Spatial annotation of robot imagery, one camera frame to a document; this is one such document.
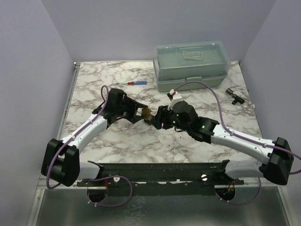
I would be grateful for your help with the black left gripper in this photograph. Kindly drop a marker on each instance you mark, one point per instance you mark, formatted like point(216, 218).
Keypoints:
point(133, 106)

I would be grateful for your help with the green plastic toolbox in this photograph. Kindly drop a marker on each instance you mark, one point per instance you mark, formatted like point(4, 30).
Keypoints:
point(207, 62)

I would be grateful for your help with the brass padlock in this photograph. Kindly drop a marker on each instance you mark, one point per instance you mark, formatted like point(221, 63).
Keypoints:
point(146, 113)

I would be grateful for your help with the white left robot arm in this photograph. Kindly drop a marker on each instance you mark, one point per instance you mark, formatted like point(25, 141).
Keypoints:
point(61, 161)

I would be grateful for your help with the red blue screwdriver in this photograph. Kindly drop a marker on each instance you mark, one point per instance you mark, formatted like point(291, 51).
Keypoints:
point(133, 83)

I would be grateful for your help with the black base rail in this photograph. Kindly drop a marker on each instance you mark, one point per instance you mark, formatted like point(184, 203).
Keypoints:
point(162, 179)

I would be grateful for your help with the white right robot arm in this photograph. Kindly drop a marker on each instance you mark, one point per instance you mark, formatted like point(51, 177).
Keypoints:
point(271, 160)

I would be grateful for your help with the black T-shaped tool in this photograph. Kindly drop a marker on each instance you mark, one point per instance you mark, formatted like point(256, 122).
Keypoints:
point(237, 99)

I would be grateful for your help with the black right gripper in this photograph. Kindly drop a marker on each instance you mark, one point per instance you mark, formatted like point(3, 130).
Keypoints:
point(161, 117)

